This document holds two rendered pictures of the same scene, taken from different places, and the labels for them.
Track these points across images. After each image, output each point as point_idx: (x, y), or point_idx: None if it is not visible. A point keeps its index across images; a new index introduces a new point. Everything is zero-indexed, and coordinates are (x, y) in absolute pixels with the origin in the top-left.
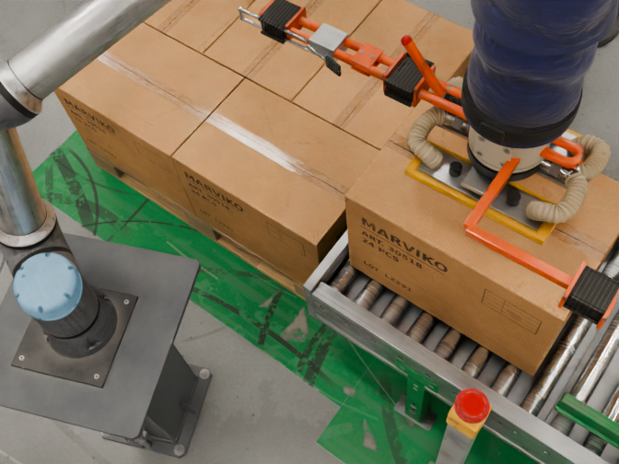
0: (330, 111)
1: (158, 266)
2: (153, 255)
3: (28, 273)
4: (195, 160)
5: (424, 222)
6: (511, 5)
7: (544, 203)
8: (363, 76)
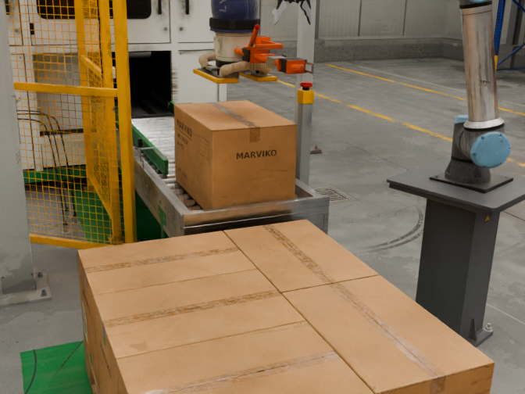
0: (235, 255)
1: (412, 182)
2: (414, 185)
3: None
4: (360, 266)
5: (269, 115)
6: None
7: None
8: (189, 261)
